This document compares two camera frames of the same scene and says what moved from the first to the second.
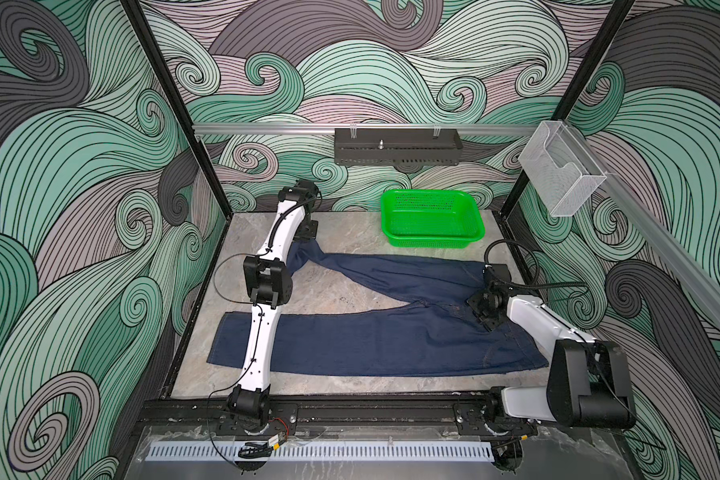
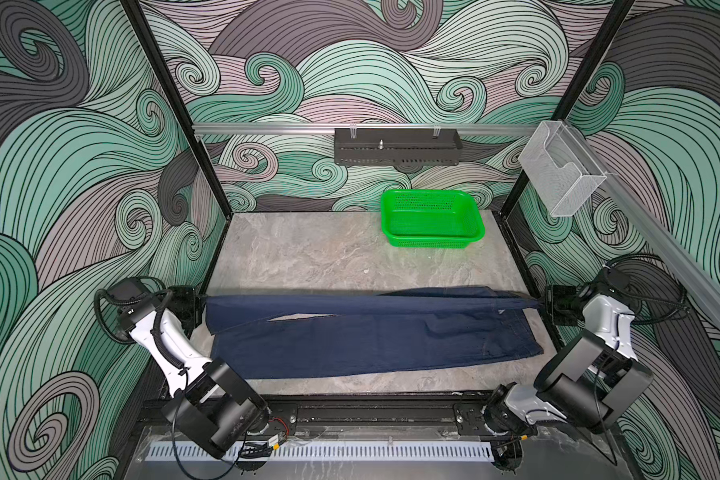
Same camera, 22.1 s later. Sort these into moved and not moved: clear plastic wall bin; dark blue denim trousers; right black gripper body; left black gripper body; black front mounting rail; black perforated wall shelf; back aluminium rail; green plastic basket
Moved: left black gripper body; dark blue denim trousers; right black gripper body
Not moved: black perforated wall shelf; back aluminium rail; black front mounting rail; clear plastic wall bin; green plastic basket
